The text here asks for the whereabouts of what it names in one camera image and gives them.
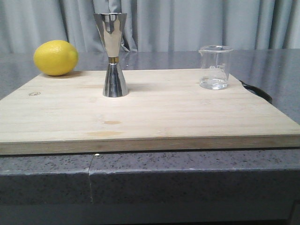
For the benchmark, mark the clear glass beaker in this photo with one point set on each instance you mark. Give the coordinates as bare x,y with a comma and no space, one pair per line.
215,61

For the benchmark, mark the steel hourglass jigger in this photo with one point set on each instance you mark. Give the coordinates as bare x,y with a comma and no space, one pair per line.
110,27

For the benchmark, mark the wooden cutting board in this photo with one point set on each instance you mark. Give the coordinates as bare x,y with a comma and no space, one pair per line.
164,110

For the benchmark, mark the grey curtain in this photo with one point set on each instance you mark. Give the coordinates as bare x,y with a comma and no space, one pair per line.
152,25

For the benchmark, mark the yellow lemon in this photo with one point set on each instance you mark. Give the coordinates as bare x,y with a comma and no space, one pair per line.
56,57

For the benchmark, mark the black cutting board handle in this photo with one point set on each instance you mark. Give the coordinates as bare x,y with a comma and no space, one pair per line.
257,91

